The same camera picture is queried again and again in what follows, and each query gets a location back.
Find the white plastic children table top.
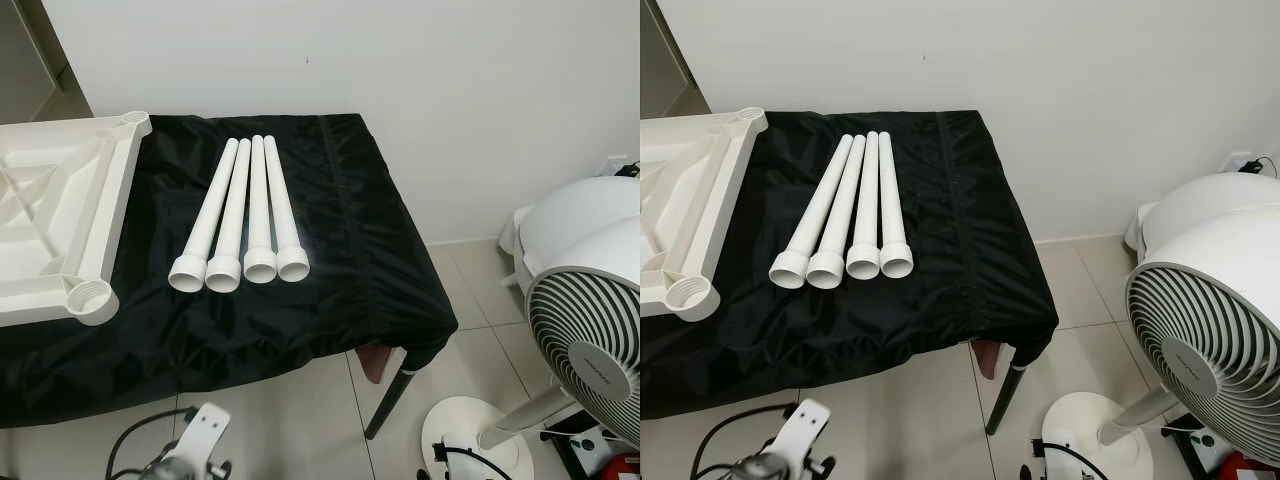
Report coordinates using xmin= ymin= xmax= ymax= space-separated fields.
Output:
xmin=640 ymin=106 xmax=769 ymax=323
xmin=0 ymin=110 xmax=153 ymax=327

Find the white plastic table leg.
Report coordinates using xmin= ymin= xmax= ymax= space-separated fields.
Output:
xmin=204 ymin=138 xmax=253 ymax=294
xmin=768 ymin=135 xmax=859 ymax=290
xmin=806 ymin=135 xmax=869 ymax=291
xmin=263 ymin=134 xmax=311 ymax=283
xmin=243 ymin=134 xmax=279 ymax=285
xmin=167 ymin=138 xmax=241 ymax=294
xmin=846 ymin=131 xmax=883 ymax=280
xmin=877 ymin=131 xmax=915 ymax=279

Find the white domed appliance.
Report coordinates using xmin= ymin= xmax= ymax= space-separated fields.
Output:
xmin=499 ymin=176 xmax=640 ymax=291
xmin=1124 ymin=172 xmax=1280 ymax=256

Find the white standing fan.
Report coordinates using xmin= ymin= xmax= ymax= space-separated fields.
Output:
xmin=421 ymin=215 xmax=640 ymax=480
xmin=1042 ymin=210 xmax=1280 ymax=480

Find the red and black device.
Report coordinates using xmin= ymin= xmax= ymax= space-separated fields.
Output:
xmin=1172 ymin=425 xmax=1280 ymax=480
xmin=543 ymin=420 xmax=640 ymax=480

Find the black fabric table cover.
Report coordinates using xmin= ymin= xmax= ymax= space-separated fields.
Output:
xmin=640 ymin=110 xmax=1059 ymax=419
xmin=0 ymin=113 xmax=459 ymax=429

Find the black metal table leg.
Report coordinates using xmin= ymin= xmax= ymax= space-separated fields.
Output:
xmin=985 ymin=362 xmax=1029 ymax=437
xmin=364 ymin=368 xmax=413 ymax=441

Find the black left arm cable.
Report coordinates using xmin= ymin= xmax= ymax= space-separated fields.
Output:
xmin=106 ymin=406 xmax=193 ymax=480
xmin=690 ymin=403 xmax=801 ymax=480

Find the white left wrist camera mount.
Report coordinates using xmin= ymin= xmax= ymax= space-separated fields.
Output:
xmin=172 ymin=402 xmax=231 ymax=471
xmin=783 ymin=398 xmax=833 ymax=463

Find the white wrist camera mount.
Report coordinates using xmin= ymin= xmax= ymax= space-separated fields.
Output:
xmin=783 ymin=398 xmax=833 ymax=463
xmin=437 ymin=433 xmax=479 ymax=480
xmin=172 ymin=402 xmax=231 ymax=471

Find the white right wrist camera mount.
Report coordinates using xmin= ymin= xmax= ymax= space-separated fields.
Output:
xmin=437 ymin=433 xmax=479 ymax=480

